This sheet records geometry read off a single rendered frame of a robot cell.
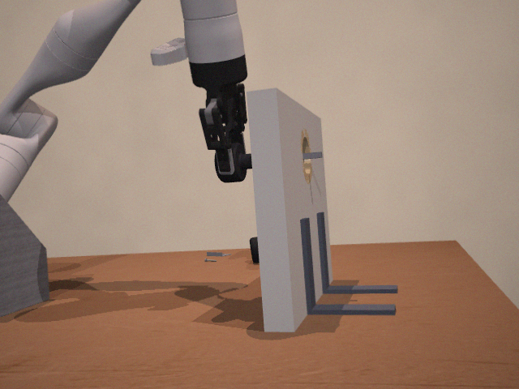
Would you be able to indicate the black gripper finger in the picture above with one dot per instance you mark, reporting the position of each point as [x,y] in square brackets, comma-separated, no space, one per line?
[212,125]
[241,116]

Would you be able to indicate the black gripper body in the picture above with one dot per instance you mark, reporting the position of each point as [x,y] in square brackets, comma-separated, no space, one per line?
[220,79]

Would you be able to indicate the grey door panel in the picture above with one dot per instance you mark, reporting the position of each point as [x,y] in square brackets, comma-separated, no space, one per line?
[286,190]

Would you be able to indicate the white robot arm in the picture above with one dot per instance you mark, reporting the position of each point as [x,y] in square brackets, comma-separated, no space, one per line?
[73,46]

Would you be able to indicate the black door knob with grey square spindle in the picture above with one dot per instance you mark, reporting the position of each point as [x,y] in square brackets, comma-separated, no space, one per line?
[242,162]

